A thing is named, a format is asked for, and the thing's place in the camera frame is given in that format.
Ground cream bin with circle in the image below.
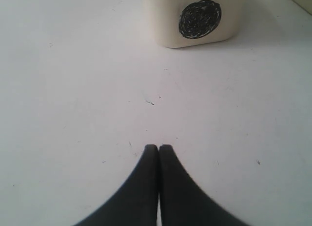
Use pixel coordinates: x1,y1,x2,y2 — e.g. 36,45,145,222
143,0,245,48

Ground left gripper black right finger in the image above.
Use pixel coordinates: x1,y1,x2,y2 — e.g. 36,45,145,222
159,144,246,226

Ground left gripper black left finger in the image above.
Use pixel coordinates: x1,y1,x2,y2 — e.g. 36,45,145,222
77,144,159,226

